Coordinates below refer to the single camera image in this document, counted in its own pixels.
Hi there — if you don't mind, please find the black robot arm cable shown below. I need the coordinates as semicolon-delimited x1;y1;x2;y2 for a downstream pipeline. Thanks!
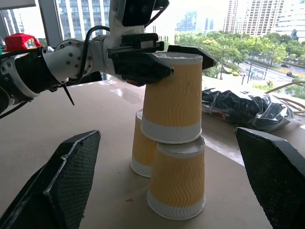
66;25;111;84

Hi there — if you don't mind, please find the tan cord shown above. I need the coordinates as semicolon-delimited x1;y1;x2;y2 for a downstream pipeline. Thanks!
265;81;305;115

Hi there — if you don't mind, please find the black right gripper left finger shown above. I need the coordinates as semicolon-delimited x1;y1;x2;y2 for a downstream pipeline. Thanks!
0;130;102;229

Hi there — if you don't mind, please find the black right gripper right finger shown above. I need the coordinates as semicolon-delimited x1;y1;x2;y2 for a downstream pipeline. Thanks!
234;127;305;229

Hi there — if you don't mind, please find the black zip tie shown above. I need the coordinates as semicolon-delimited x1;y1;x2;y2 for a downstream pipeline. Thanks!
62;83;75;106

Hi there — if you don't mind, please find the yellow ribbed paper cup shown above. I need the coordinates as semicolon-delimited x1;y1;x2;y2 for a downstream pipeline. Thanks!
130;109;157;178
146;136;206;220
140;52;203;144

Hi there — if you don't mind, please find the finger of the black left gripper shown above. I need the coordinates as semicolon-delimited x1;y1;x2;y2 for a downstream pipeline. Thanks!
166;45;217;71
112;53;175;87

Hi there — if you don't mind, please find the red cloth object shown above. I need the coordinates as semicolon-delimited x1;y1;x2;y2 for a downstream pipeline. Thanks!
2;32;42;52

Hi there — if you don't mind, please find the clear bag of black parts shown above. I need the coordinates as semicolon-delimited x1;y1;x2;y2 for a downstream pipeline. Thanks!
201;87;296;133

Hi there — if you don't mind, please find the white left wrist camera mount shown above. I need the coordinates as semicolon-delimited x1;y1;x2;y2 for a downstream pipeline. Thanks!
104;0;158;52

